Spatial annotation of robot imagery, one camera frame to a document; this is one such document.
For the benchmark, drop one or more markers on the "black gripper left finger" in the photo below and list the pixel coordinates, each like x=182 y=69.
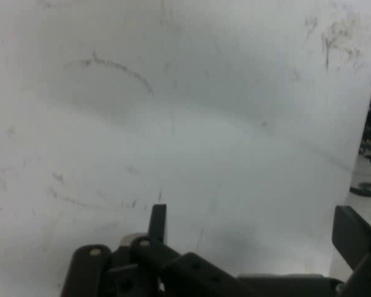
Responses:
x=160 y=263

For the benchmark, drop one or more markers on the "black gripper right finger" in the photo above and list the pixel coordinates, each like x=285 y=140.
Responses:
x=352 y=235

